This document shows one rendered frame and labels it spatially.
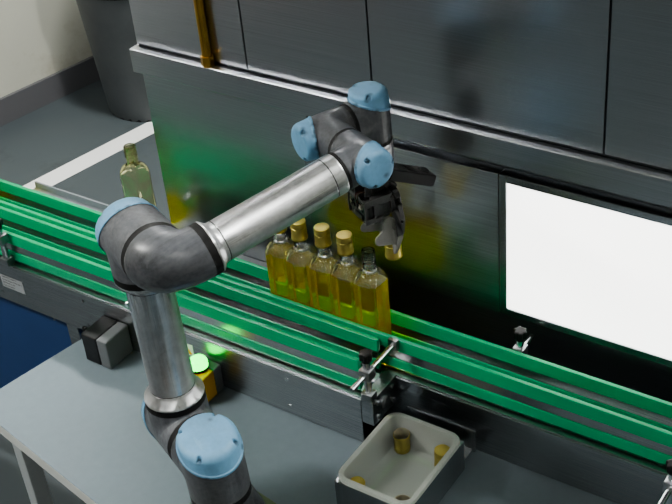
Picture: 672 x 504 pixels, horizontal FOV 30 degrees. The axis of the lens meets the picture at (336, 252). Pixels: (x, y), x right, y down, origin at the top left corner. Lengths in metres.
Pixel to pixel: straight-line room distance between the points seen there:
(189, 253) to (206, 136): 0.89
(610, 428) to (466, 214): 0.51
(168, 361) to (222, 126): 0.75
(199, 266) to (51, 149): 3.48
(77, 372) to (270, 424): 0.51
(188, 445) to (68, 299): 0.89
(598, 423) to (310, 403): 0.63
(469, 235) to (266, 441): 0.63
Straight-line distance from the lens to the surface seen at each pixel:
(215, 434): 2.28
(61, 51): 5.86
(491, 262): 2.55
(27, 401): 2.94
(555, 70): 2.29
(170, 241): 2.04
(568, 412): 2.47
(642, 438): 2.43
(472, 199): 2.49
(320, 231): 2.57
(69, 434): 2.83
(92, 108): 5.75
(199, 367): 2.77
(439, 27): 2.38
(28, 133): 5.65
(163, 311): 2.22
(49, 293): 3.11
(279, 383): 2.71
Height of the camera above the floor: 2.60
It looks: 35 degrees down
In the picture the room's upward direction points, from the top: 6 degrees counter-clockwise
